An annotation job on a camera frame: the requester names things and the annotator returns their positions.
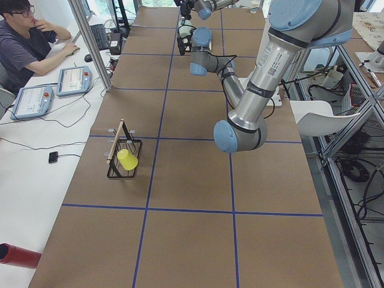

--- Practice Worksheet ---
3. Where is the black keyboard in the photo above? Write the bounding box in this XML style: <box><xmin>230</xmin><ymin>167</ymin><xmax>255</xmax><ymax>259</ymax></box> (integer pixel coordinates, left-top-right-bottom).
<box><xmin>90</xmin><ymin>24</ymin><xmax>109</xmax><ymax>50</ymax></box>

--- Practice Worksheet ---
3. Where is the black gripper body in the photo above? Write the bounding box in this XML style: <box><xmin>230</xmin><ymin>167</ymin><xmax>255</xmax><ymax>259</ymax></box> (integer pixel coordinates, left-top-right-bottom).
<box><xmin>175</xmin><ymin>0</ymin><xmax>194</xmax><ymax>20</ymax></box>
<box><xmin>177</xmin><ymin>34</ymin><xmax>192</xmax><ymax>55</ymax></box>

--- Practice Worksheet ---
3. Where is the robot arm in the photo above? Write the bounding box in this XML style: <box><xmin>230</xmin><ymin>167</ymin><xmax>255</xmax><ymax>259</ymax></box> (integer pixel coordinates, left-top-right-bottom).
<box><xmin>174</xmin><ymin>0</ymin><xmax>238</xmax><ymax>20</ymax></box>
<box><xmin>189</xmin><ymin>0</ymin><xmax>355</xmax><ymax>153</ymax></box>

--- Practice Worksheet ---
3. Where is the black computer mouse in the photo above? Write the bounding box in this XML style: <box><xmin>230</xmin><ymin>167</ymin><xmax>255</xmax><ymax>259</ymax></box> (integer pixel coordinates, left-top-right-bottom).
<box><xmin>84</xmin><ymin>54</ymin><xmax>92</xmax><ymax>62</ymax></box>

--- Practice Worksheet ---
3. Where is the black wire cup rack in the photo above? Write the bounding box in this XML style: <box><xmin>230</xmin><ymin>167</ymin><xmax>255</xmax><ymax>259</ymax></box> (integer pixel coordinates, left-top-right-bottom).
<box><xmin>106</xmin><ymin>119</ymin><xmax>143</xmax><ymax>180</ymax></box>

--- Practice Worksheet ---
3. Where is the yellow cup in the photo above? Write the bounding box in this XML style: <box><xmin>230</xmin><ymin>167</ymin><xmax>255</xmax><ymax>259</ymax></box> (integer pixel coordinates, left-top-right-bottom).
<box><xmin>116</xmin><ymin>149</ymin><xmax>139</xmax><ymax>171</ymax></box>

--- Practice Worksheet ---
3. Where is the far teach pendant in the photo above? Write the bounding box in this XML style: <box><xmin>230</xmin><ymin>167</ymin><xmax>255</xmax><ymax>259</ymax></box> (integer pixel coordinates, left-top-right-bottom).
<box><xmin>56</xmin><ymin>65</ymin><xmax>92</xmax><ymax>97</ymax></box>

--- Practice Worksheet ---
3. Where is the aluminium frame post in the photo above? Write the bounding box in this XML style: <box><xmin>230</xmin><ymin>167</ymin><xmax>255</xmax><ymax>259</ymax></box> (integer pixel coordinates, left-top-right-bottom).
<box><xmin>68</xmin><ymin>0</ymin><xmax>112</xmax><ymax>92</ymax></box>

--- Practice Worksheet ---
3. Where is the small black puck device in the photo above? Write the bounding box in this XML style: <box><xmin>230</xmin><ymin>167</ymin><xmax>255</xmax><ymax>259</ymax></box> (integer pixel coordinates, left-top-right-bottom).
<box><xmin>48</xmin><ymin>151</ymin><xmax>59</xmax><ymax>164</ymax></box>

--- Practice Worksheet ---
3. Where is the seated person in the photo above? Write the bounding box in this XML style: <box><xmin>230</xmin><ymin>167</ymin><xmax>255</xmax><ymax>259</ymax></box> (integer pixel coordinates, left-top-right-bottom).
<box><xmin>1</xmin><ymin>1</ymin><xmax>79</xmax><ymax>95</ymax></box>

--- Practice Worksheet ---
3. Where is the black mini computer box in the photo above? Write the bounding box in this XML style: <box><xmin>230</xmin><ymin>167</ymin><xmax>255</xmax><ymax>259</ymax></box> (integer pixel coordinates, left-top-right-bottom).
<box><xmin>109</xmin><ymin>33</ymin><xmax>122</xmax><ymax>55</ymax></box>

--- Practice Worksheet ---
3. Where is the white chair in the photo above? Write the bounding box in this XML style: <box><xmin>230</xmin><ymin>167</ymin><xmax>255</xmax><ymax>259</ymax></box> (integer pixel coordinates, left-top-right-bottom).
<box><xmin>290</xmin><ymin>100</ymin><xmax>360</xmax><ymax>136</ymax></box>

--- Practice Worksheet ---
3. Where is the black monitor stand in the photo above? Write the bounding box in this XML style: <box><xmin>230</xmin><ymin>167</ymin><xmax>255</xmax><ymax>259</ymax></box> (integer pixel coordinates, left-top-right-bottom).
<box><xmin>115</xmin><ymin>0</ymin><xmax>131</xmax><ymax>38</ymax></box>

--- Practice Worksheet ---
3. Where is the red bottle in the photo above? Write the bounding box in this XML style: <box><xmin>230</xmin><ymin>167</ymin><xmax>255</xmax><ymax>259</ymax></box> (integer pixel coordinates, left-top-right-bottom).
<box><xmin>1</xmin><ymin>243</ymin><xmax>41</xmax><ymax>269</ymax></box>

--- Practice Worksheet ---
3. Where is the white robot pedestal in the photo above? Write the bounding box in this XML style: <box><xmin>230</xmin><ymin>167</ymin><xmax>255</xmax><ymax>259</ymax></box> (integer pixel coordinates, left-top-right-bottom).
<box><xmin>236</xmin><ymin>77</ymin><xmax>283</xmax><ymax>107</ymax></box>

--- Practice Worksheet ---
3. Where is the teach pendant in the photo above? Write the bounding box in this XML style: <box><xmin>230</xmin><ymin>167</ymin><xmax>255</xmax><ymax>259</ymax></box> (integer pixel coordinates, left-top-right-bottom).
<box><xmin>56</xmin><ymin>65</ymin><xmax>92</xmax><ymax>97</ymax></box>
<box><xmin>10</xmin><ymin>85</ymin><xmax>53</xmax><ymax>121</ymax></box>

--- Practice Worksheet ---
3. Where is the near teach pendant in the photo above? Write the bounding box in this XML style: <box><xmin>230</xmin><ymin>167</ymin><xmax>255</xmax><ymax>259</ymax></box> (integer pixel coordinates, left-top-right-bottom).
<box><xmin>10</xmin><ymin>85</ymin><xmax>53</xmax><ymax>121</ymax></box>

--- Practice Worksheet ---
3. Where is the green cup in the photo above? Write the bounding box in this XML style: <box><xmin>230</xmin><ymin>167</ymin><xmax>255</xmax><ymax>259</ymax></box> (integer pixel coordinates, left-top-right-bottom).
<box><xmin>178</xmin><ymin>24</ymin><xmax>196</xmax><ymax>38</ymax></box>

